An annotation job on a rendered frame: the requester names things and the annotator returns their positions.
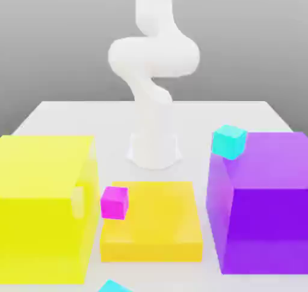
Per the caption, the large orange box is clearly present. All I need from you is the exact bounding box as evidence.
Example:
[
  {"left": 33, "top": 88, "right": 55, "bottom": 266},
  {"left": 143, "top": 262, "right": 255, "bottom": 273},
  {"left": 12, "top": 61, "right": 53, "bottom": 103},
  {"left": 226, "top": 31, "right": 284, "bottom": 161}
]
[{"left": 100, "top": 181, "right": 203, "bottom": 263}]

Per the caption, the small cyan cube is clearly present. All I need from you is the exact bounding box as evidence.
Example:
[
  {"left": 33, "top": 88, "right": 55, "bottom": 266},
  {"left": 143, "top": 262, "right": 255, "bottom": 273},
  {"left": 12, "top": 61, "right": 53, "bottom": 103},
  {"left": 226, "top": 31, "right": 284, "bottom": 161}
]
[
  {"left": 97, "top": 279, "right": 134, "bottom": 292},
  {"left": 211, "top": 124, "right": 248, "bottom": 161}
]

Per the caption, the large purple box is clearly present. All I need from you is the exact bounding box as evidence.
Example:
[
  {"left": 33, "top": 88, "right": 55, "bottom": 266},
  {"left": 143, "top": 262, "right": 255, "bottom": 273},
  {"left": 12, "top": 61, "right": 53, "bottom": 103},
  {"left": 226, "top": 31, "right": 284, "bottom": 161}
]
[{"left": 206, "top": 131, "right": 308, "bottom": 275}]

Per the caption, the small magenta cube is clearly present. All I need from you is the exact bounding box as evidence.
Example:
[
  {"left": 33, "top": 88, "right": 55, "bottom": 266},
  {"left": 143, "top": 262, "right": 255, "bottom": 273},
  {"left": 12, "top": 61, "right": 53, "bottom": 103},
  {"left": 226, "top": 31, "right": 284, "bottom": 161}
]
[{"left": 100, "top": 186, "right": 129, "bottom": 221}]

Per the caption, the large yellow box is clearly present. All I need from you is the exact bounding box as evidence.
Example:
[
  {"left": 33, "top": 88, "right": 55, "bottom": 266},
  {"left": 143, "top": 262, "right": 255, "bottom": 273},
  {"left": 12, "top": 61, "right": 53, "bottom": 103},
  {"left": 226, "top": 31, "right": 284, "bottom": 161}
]
[{"left": 0, "top": 135, "right": 101, "bottom": 285}]

